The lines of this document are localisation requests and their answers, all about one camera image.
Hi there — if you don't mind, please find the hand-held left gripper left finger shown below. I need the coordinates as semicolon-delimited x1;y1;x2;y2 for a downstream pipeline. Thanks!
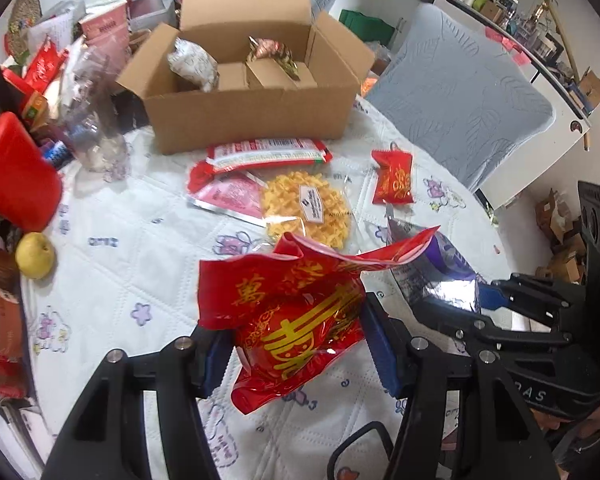
40;327;236;480

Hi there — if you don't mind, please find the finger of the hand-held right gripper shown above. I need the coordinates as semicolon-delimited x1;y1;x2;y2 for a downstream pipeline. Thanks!
479;273;587;327
414;299;572;356

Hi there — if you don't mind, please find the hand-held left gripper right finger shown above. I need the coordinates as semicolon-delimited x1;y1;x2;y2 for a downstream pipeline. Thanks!
362;292;566;480

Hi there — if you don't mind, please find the silver purple foil packet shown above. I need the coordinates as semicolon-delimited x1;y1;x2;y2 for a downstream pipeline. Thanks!
386;217;481;313

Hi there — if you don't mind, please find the large red gold-print packet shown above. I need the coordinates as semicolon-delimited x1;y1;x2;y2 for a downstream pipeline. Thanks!
197;226;441;415

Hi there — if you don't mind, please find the small red gold-print packet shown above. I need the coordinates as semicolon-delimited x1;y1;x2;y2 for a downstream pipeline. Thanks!
371;149;415;206

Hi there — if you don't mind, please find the clear bag of yellow crisps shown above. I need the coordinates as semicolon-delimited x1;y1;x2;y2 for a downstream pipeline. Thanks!
260;171;353;251

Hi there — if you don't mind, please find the pink rose cone packet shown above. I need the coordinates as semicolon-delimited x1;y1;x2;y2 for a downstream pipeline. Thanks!
187;172;268;226

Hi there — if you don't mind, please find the red and white long packet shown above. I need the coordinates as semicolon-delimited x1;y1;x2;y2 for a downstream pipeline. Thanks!
187;138;333;191

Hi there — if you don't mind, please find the cardboard box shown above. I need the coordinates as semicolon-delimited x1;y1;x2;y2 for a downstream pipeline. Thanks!
115;0;376;156

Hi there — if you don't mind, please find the white patterned pouch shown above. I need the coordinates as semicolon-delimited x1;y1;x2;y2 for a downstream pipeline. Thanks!
167;37;221;92

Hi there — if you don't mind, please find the gold pink packet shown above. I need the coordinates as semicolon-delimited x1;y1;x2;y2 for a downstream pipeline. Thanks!
247;36;301;81

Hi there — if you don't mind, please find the pile of floor cartons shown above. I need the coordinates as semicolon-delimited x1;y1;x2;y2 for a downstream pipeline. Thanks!
535;187;588;283

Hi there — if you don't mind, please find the white quilted tablecloth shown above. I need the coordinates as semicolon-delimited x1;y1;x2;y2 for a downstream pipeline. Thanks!
20;95;511;480

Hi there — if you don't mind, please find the yellow pear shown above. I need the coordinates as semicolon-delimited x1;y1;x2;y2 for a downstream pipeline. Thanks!
15;231;56;279

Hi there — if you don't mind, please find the blue foil packet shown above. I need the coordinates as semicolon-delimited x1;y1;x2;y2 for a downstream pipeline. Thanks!
45;140;73;168

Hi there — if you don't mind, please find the clear glass cup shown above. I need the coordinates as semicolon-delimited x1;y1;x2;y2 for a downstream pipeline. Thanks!
62;52;131;173

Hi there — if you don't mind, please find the red plastic canister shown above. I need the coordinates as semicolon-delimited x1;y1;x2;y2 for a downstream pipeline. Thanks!
0;112;63;233

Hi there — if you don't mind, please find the green bag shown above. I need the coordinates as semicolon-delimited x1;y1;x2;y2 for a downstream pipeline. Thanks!
340;10;396;46

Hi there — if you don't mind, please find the orange carton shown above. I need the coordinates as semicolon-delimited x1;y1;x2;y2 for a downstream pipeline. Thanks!
20;92;51;128

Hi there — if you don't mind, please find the red gift packet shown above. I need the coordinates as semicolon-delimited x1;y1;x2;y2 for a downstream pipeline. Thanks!
22;40;68;93

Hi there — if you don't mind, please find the pink cup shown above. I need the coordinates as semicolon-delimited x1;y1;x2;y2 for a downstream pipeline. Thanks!
77;2;131;61

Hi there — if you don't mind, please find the white paper sheet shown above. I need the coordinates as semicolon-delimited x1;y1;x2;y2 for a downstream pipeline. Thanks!
27;10;76;51

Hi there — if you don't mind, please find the round woven mat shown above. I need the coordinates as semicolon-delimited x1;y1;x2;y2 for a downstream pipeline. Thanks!
6;0;43;56

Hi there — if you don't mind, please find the black cable loop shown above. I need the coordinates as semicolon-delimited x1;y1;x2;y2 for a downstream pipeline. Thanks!
327;421;397;480

